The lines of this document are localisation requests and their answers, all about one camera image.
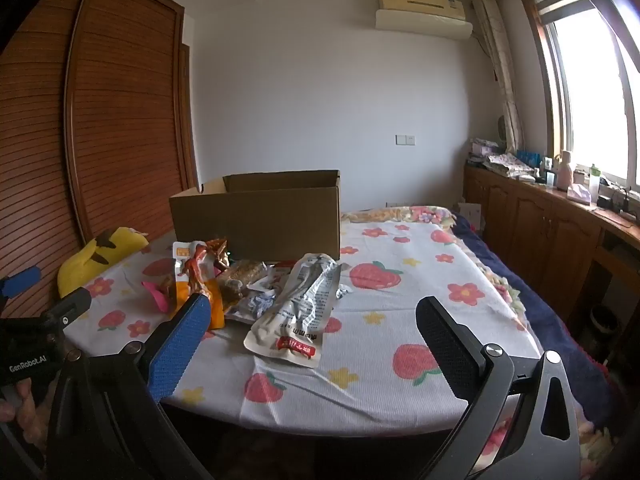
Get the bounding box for brown cardboard box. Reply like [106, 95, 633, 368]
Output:
[169, 170, 342, 261]

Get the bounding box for pink snack packet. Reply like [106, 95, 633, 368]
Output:
[141, 280, 174, 314]

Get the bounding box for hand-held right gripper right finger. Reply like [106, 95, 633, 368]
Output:
[415, 296, 583, 480]

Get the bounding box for wooden cabinet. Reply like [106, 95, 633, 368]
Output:
[462, 160, 640, 361]

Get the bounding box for strawberry print tablecloth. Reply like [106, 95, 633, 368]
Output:
[60, 220, 543, 436]

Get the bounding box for yellow plush toy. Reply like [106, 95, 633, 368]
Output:
[57, 227, 150, 298]

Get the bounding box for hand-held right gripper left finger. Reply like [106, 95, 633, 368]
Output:
[47, 292, 216, 480]

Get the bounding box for silver packet with blue edge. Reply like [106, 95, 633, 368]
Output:
[244, 292, 277, 319]

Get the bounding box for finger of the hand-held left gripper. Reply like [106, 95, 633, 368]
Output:
[37, 287, 93, 330]
[0, 266, 42, 302]

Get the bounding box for orange snack packet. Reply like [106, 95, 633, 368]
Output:
[172, 241, 227, 330]

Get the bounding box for long silver packet red label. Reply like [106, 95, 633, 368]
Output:
[244, 252, 354, 368]

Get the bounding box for clear bag of brown snack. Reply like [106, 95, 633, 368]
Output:
[217, 260, 268, 307]

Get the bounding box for wall air conditioner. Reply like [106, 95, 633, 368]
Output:
[375, 0, 473, 41]

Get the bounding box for stack of pink boxes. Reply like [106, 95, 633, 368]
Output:
[470, 137, 501, 161]

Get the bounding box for pink bottle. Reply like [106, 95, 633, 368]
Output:
[556, 150, 576, 192]

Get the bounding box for folded patterned cloth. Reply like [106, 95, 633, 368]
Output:
[487, 152, 536, 178]

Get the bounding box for black bin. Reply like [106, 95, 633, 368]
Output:
[590, 305, 619, 347]

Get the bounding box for brown foil snack packet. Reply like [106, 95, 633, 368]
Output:
[206, 237, 231, 271]

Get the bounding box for white pouch with red print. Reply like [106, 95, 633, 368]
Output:
[264, 260, 301, 292]

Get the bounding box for person's left hand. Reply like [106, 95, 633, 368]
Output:
[0, 377, 48, 443]

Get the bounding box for window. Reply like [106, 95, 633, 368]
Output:
[517, 0, 640, 196]

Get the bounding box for wooden slatted wardrobe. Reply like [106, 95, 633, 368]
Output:
[0, 0, 201, 321]

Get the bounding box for patterned curtain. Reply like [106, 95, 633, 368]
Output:
[472, 0, 525, 153]

